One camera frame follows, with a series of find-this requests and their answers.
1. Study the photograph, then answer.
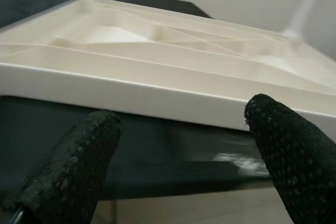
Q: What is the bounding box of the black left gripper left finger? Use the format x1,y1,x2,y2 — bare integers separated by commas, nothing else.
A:
3,109,123,224

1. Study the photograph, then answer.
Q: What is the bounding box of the white plastic table leg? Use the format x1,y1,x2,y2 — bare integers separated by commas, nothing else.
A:
282,0,320,41

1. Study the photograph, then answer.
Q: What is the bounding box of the clear plastic bag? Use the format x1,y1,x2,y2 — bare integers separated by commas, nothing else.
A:
214,152,270,177

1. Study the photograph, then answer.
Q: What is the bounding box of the white plastic table top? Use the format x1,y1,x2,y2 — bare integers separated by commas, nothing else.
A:
0,0,336,142

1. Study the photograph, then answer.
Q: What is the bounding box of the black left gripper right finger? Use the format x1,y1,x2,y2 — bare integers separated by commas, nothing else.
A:
243,93,336,224

